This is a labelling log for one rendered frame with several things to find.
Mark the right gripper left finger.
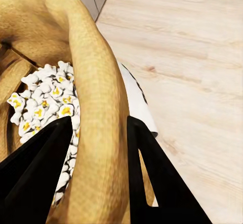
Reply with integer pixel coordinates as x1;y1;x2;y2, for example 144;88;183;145
0;116;74;224

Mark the popcorn bag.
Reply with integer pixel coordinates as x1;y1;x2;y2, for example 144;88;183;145
0;0;159;224

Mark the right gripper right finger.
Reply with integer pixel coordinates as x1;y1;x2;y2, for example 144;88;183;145
127;116;212;224

